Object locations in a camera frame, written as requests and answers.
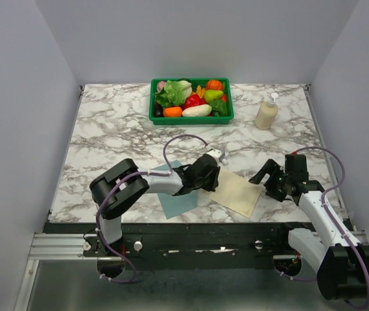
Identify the orange carrot toy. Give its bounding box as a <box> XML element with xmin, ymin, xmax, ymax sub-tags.
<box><xmin>163</xmin><ymin>106</ymin><xmax>182</xmax><ymax>118</ymax></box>

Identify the green lettuce toy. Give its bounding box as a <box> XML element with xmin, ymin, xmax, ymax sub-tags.
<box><xmin>155</xmin><ymin>80</ymin><xmax>193</xmax><ymax>108</ymax></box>

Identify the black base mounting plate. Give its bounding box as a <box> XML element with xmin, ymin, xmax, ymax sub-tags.
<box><xmin>43</xmin><ymin>222</ymin><xmax>315</xmax><ymax>271</ymax></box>

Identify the blue-grey envelope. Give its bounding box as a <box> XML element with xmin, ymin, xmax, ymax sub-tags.
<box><xmin>149</xmin><ymin>159</ymin><xmax>199</xmax><ymax>220</ymax></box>

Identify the white radish toy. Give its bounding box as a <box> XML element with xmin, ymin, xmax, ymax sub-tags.
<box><xmin>182</xmin><ymin>104</ymin><xmax>212</xmax><ymax>117</ymax></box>

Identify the beige pump bottle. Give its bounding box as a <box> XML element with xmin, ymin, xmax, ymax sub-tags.
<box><xmin>255</xmin><ymin>93</ymin><xmax>279</xmax><ymax>130</ymax></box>

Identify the orange pumpkin toy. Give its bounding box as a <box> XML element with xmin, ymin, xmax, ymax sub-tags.
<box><xmin>206</xmin><ymin>80</ymin><xmax>224</xmax><ymax>91</ymax></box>

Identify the green pear toy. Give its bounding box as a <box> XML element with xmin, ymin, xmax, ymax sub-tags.
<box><xmin>203</xmin><ymin>89</ymin><xmax>224</xmax><ymax>104</ymax></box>

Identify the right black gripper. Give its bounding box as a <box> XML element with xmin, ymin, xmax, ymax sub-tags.
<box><xmin>249</xmin><ymin>158</ymin><xmax>292</xmax><ymax>202</ymax></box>

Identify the green pepper toy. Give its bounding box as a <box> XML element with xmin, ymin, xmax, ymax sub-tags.
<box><xmin>209</xmin><ymin>99</ymin><xmax>229</xmax><ymax>117</ymax></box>

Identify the green plastic crate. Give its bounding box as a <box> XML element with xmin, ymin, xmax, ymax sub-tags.
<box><xmin>149</xmin><ymin>78</ymin><xmax>234</xmax><ymax>125</ymax></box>

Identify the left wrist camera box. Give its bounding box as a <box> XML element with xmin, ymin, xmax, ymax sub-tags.
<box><xmin>206</xmin><ymin>149</ymin><xmax>225</xmax><ymax>163</ymax></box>

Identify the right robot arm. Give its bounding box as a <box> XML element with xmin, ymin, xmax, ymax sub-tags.
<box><xmin>249</xmin><ymin>154</ymin><xmax>369</xmax><ymax>301</ymax></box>

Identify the red pepper toy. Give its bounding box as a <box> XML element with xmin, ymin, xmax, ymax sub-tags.
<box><xmin>182</xmin><ymin>94</ymin><xmax>206</xmax><ymax>111</ymax></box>

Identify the aluminium frame rail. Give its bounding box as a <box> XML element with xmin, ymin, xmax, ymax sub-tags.
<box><xmin>29</xmin><ymin>234</ymin><xmax>84</xmax><ymax>260</ymax></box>

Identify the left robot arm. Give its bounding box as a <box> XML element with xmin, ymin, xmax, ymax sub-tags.
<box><xmin>89</xmin><ymin>149</ymin><xmax>223</xmax><ymax>256</ymax></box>

